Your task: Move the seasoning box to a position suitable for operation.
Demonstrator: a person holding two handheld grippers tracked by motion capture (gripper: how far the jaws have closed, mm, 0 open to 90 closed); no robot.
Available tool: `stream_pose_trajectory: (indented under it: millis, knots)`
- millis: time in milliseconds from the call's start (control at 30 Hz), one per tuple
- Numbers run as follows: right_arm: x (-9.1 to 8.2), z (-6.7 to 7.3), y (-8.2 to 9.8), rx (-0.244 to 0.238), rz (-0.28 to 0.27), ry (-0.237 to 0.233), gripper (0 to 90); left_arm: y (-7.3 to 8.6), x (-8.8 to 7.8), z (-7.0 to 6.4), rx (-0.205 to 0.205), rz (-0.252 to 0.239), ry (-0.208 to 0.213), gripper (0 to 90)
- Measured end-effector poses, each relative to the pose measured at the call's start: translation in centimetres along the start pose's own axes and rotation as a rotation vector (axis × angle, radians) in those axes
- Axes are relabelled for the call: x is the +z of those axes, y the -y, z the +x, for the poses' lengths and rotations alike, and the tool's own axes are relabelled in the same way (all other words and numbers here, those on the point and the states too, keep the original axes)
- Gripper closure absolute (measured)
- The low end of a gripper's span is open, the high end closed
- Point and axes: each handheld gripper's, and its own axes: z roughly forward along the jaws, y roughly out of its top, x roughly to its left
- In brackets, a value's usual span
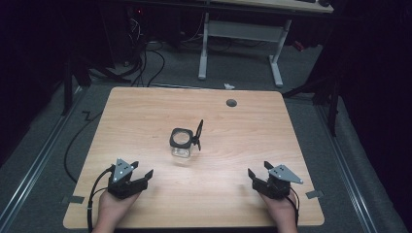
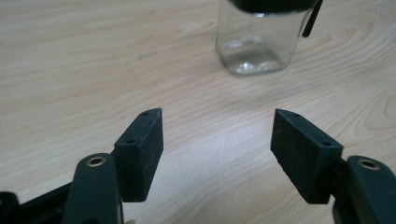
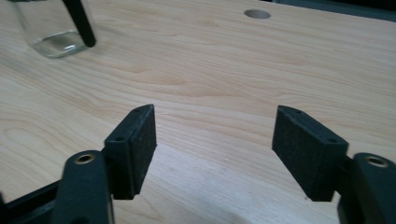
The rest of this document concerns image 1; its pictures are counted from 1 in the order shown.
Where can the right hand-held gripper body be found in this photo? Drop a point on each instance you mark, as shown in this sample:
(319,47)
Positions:
(275,186)

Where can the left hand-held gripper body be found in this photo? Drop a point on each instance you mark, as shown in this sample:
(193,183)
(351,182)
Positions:
(123,187)

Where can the clear container with black lid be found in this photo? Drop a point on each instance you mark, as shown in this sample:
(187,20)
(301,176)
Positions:
(182,142)

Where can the person's right hand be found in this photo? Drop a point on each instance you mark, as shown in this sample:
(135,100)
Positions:
(280,207)

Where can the person's left hand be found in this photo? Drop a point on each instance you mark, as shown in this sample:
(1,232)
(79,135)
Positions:
(113,207)

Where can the grey tape strip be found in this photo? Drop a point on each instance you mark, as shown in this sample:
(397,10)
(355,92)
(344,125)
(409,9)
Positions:
(76,199)
(314,194)

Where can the black metal stand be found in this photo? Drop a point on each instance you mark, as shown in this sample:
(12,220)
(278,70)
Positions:
(333,106)
(68,87)

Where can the white paper scrap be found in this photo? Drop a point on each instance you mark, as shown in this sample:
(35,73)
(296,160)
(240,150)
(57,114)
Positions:
(229,86)

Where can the red small object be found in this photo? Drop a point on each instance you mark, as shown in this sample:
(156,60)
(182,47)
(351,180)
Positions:
(298,45)

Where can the white-framed desk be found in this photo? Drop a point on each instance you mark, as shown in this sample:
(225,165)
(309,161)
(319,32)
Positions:
(243,30)

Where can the black computer mouse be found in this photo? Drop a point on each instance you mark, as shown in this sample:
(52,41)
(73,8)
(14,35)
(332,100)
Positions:
(324,3)

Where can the metal floor rail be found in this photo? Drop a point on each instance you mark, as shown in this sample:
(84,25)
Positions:
(35,168)
(348,174)

